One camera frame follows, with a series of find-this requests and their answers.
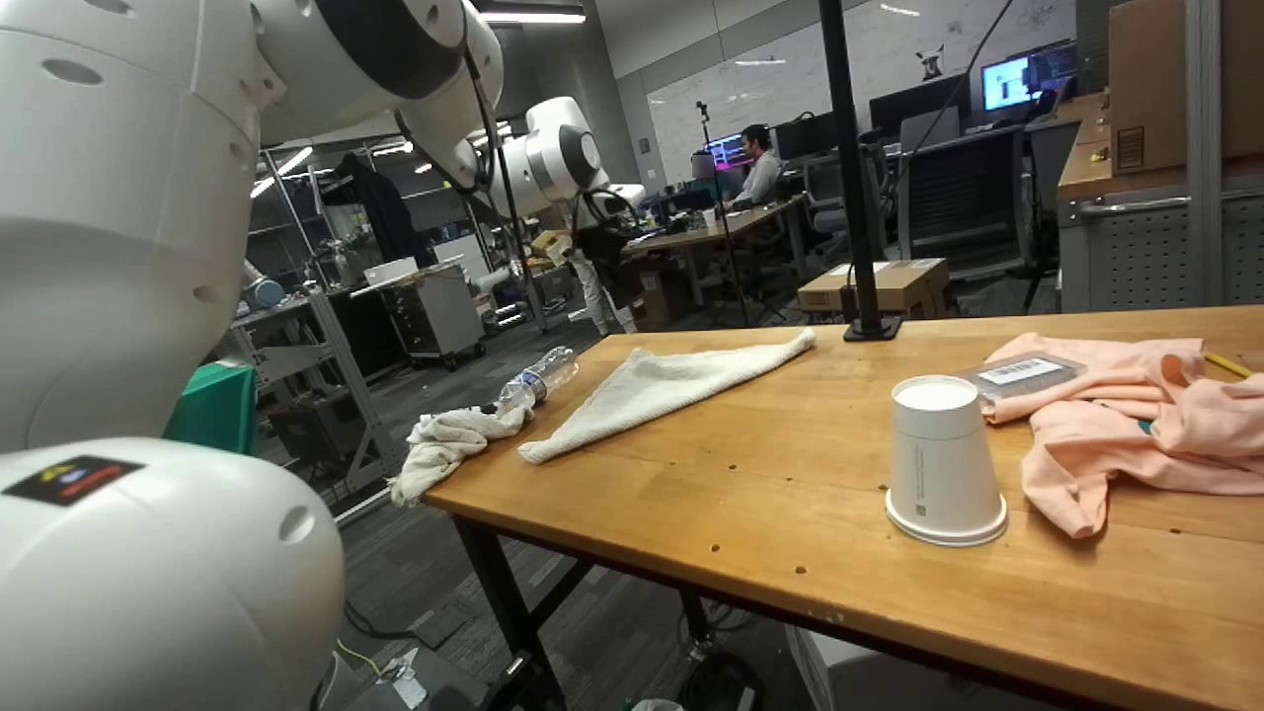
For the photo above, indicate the white towel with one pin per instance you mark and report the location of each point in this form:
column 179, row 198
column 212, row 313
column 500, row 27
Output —
column 653, row 385

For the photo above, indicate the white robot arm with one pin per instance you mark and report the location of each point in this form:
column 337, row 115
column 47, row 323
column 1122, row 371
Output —
column 137, row 572

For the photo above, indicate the clear plastic water bottle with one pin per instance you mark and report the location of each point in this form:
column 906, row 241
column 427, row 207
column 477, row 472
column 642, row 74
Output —
column 536, row 380

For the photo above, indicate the wooden office desk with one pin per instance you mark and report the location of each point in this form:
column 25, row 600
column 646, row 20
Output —
column 712, row 274

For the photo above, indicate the crumpled white rag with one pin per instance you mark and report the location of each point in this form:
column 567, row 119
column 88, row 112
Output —
column 441, row 446

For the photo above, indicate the seated person in background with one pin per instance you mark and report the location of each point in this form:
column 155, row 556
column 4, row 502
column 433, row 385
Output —
column 758, row 185

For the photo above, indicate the black vertical pole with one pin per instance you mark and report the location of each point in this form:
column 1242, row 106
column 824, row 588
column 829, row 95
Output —
column 866, row 323

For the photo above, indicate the small wooden side table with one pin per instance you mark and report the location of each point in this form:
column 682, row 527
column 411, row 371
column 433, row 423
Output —
column 902, row 292

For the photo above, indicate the white paper cup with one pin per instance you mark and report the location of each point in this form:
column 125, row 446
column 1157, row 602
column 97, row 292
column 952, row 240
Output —
column 943, row 478

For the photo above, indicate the small card on cloth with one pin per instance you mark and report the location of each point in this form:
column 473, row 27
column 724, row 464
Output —
column 1019, row 377

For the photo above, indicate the computer monitor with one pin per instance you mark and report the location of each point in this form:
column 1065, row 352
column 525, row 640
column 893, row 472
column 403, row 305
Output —
column 1030, row 77

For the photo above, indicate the pink cloth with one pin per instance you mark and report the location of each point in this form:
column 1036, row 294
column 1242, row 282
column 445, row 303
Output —
column 1140, row 407

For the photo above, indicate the long wooden cabinet counter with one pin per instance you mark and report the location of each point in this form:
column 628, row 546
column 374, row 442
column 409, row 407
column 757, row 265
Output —
column 1128, row 241

